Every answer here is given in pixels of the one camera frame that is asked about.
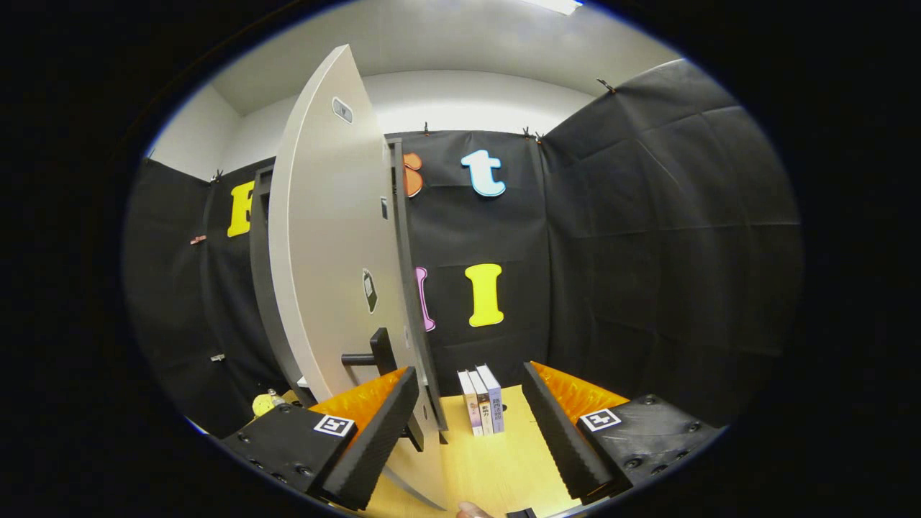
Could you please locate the dark grey shoe cabinet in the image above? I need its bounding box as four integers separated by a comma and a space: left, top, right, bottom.
248, 137, 449, 444

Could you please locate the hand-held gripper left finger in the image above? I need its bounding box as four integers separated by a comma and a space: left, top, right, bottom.
218, 365, 420, 512

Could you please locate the long ceiling light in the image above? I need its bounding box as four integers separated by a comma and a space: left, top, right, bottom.
524, 0, 584, 16

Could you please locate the black door handle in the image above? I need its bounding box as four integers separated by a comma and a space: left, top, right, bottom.
341, 327, 426, 453

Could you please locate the black backdrop cloth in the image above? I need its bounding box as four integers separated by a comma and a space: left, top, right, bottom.
122, 58, 805, 440

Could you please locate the beige shoe cabinet door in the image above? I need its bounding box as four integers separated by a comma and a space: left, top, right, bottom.
268, 45, 449, 512

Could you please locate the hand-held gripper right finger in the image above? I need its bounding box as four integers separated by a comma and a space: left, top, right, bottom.
522, 360, 725, 504

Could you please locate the grey book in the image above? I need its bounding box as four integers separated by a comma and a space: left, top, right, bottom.
468, 367, 495, 435

